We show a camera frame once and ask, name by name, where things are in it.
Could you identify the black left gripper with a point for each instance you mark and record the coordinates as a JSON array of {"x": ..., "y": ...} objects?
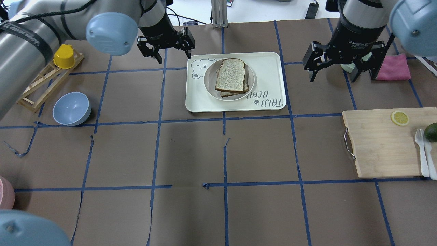
[{"x": 159, "y": 30}]

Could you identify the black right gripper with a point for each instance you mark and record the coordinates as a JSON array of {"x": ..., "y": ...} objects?
[{"x": 351, "y": 39}]

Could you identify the cream round plate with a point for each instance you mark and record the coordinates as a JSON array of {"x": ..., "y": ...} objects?
[{"x": 211, "y": 77}]

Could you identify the bread slice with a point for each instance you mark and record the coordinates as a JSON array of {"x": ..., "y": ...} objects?
[
  {"x": 245, "y": 89},
  {"x": 231, "y": 76}
]

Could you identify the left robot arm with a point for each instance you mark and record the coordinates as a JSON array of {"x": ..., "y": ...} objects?
[{"x": 30, "y": 39}]

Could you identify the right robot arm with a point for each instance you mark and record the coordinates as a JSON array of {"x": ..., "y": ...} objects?
[{"x": 413, "y": 22}]

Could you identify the bread slice on plate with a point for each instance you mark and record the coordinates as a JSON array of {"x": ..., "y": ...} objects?
[{"x": 245, "y": 89}]

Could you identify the green bowl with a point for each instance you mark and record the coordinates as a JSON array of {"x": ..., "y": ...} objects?
[{"x": 350, "y": 67}]

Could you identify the pink cloth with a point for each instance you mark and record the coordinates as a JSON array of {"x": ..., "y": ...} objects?
[{"x": 394, "y": 68}]

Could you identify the lemon slice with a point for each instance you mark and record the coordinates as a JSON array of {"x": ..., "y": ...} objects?
[{"x": 400, "y": 118}]

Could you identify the cream bear tray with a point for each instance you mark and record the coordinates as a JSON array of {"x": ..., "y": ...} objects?
[{"x": 269, "y": 93}]

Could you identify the wooden cutting board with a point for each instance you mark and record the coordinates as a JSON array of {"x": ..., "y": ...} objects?
[{"x": 383, "y": 149}]

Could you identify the yellow mug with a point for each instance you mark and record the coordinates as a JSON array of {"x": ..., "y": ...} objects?
[{"x": 64, "y": 57}]

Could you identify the avocado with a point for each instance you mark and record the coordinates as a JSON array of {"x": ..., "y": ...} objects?
[{"x": 430, "y": 132}]

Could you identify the blue bowl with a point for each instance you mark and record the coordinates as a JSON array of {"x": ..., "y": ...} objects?
[{"x": 72, "y": 109}]

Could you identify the wooden dish rack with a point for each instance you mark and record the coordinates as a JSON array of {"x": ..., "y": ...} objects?
[{"x": 51, "y": 73}]

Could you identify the white plastic fork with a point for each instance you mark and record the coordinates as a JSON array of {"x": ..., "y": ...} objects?
[{"x": 423, "y": 161}]

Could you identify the white plastic spoon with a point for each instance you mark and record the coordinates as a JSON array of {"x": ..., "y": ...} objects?
[{"x": 428, "y": 148}]

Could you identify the pink bowl with ice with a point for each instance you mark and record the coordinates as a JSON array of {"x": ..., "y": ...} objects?
[{"x": 7, "y": 194}]

